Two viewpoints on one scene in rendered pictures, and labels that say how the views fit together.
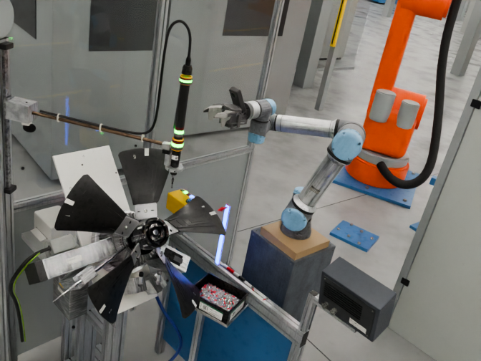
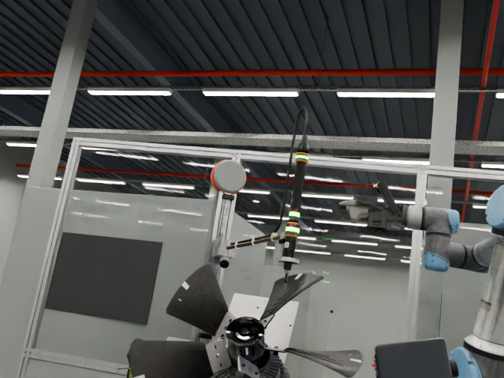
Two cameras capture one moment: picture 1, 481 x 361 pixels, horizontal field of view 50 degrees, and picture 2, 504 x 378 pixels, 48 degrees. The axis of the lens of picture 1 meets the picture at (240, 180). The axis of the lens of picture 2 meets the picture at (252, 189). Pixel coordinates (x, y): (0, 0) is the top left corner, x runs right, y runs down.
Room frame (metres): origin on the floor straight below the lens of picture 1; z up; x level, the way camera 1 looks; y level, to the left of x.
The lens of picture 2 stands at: (0.82, -1.30, 1.21)
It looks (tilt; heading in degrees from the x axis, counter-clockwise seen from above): 14 degrees up; 63
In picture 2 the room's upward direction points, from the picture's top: 9 degrees clockwise
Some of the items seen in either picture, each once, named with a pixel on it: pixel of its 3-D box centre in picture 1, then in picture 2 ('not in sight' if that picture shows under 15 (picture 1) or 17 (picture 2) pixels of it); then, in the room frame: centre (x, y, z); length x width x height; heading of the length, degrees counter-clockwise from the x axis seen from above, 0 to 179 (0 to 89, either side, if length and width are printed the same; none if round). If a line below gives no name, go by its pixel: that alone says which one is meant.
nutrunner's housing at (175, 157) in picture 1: (180, 118); (296, 200); (1.77, 0.26, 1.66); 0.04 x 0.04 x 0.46
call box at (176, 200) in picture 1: (184, 206); not in sight; (2.24, 0.25, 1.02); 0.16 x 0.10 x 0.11; 50
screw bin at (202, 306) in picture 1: (217, 298); not in sight; (1.81, 0.00, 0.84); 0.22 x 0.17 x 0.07; 65
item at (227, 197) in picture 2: (8, 122); (217, 264); (1.83, 0.93, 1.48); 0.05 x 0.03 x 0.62; 175
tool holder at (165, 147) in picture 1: (172, 156); (288, 247); (1.77, 0.27, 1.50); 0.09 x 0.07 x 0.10; 85
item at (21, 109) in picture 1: (20, 109); (223, 248); (1.83, 0.88, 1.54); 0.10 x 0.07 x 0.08; 85
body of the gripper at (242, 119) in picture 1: (235, 114); (386, 217); (2.00, 0.07, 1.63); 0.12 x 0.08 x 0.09; 140
